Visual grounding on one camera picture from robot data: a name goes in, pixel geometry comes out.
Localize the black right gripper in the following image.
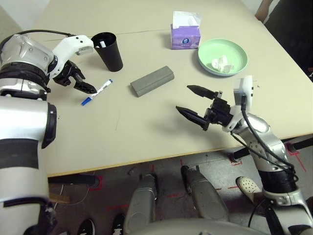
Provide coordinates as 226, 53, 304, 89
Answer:
175, 85, 232, 131

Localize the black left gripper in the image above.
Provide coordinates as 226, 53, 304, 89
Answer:
53, 61, 97, 94

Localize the thick white marker blue cap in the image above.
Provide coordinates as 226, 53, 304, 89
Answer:
81, 78, 114, 106

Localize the white tissue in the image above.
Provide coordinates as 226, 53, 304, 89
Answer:
211, 55, 235, 73

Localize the grey glasses case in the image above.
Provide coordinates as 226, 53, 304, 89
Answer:
130, 65, 175, 98

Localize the light green plate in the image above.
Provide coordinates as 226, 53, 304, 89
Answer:
197, 38, 248, 75

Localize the bystander right forearm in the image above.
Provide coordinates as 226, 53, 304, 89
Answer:
255, 0, 272, 24

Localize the light blue plate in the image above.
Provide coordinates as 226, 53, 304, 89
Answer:
198, 60, 248, 77

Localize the black plastic cup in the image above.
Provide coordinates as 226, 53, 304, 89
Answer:
90, 32, 124, 72

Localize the purple tissue box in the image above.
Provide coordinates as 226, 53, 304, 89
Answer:
170, 11, 203, 50

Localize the grey robot right leg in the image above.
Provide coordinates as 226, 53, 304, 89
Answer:
180, 165, 229, 222

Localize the grey robot leg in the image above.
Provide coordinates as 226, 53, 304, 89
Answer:
180, 165, 229, 222
123, 172, 159, 233

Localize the black table leg bar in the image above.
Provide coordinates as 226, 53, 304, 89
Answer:
48, 174, 101, 186
233, 136, 313, 160

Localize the white clog shoe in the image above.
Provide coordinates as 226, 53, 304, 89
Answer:
236, 176, 262, 204

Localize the brown wooden piece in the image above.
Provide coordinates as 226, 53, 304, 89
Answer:
49, 192, 71, 204

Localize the grey robot left leg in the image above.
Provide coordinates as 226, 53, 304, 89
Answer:
123, 172, 159, 233

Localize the bystander black clothed torso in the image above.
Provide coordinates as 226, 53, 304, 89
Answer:
264, 0, 313, 73

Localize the grey robot torso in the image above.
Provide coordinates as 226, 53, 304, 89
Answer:
136, 218, 282, 235

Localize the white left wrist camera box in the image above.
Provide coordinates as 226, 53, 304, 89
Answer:
47, 35, 95, 79

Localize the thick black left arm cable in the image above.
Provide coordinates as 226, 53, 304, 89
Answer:
14, 29, 74, 38

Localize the thin white floor cable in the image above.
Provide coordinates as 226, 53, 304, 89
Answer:
58, 183, 90, 206

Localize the thin black hanging cable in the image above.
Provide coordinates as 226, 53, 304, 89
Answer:
247, 198, 267, 229

